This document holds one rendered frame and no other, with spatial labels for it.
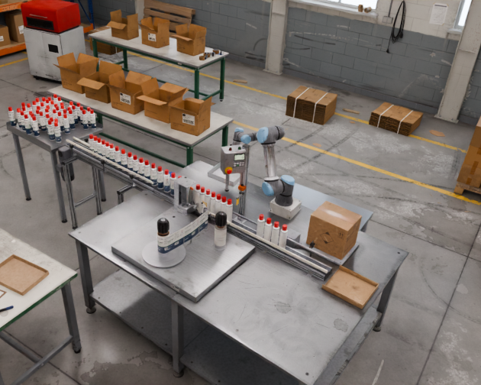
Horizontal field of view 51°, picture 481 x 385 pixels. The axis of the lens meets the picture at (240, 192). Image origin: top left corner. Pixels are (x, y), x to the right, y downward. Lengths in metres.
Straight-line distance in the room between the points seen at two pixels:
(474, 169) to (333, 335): 3.76
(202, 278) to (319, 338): 0.86
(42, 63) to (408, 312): 6.74
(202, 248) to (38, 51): 5.92
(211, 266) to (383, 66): 6.02
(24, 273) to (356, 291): 2.27
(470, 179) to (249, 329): 4.09
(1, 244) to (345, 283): 2.49
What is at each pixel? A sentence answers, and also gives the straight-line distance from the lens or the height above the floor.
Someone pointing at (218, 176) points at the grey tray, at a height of 0.99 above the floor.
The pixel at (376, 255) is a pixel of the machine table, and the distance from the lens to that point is 3.90.
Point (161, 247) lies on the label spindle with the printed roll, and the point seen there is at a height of 0.97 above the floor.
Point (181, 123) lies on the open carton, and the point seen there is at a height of 0.88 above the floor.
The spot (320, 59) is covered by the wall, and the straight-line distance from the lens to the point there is 9.22.
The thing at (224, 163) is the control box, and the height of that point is 1.38.
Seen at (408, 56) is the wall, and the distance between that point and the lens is 8.67.
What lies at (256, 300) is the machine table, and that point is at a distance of 3.36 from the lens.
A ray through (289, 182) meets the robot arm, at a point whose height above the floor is 1.14.
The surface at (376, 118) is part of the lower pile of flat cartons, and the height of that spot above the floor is 0.12.
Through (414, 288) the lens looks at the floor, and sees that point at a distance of 5.03.
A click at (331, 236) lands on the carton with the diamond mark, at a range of 3.67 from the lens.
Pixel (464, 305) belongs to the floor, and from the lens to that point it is 5.06.
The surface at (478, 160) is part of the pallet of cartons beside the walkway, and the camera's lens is 6.47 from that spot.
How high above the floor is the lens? 3.22
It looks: 33 degrees down
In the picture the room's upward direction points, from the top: 4 degrees clockwise
